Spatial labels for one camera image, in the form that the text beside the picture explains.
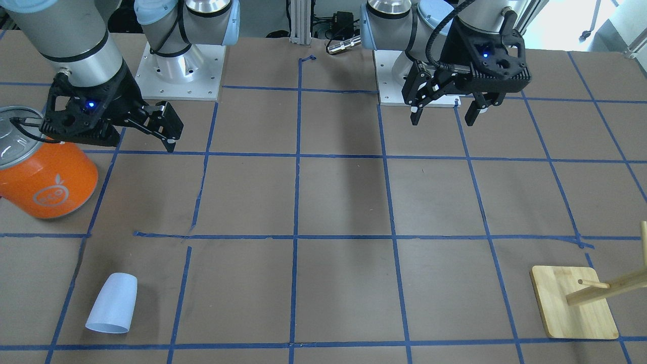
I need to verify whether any orange soda can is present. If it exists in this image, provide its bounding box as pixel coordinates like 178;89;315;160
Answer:
1;106;99;219

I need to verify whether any black gripper, viewer left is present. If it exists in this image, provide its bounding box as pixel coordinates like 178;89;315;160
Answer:
39;65;184;153

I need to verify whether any light blue plastic cup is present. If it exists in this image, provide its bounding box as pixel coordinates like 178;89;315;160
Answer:
85;272;138;334

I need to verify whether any wooden cup rack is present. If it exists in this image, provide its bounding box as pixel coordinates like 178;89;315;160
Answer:
527;220;645;340

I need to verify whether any silver metal connector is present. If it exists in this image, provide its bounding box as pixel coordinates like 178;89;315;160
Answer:
326;35;362;56

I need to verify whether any white base plate, viewer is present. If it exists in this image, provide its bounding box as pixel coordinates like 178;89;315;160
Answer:
373;48;461;108
135;44;227;101

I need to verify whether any black power adapter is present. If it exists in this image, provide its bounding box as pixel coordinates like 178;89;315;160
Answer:
331;11;354;34

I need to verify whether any white base plate, viewer left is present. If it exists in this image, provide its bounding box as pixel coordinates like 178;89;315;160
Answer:
135;44;227;101

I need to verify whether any aluminium frame post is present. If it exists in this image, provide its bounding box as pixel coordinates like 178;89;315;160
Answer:
288;0;312;46

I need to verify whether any black gripper, viewer right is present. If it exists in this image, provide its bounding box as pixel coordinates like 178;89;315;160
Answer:
402;20;532;127

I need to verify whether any white base plate, viewer right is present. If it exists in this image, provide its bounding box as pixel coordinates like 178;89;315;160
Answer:
373;48;461;108

